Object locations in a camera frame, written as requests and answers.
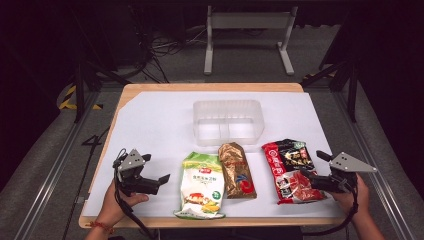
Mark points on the aluminium floor rail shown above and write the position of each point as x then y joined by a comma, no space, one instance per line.
56,170
376,173

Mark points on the black metal stand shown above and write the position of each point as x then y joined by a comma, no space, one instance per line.
79,83
352,86

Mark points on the gold brown packet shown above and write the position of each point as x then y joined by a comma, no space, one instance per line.
237,173

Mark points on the red and black packet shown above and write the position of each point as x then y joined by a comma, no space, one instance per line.
290,163

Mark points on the person's right hand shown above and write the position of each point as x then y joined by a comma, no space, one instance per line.
358,201

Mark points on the white metal table frame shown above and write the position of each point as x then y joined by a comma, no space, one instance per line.
250,20

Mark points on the green and white packet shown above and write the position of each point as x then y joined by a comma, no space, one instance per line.
201,186

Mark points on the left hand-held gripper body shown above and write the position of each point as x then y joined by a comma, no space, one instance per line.
133,181

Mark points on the white paper sheet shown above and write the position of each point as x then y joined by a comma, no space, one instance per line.
160,133

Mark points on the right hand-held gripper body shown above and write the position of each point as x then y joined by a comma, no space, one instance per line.
346,164

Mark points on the person's left hand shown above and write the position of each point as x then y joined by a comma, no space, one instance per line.
113,208

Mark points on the yellow black hazard tape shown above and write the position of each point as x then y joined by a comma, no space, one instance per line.
68,100

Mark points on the clear plastic container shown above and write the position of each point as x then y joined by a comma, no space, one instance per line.
228,115

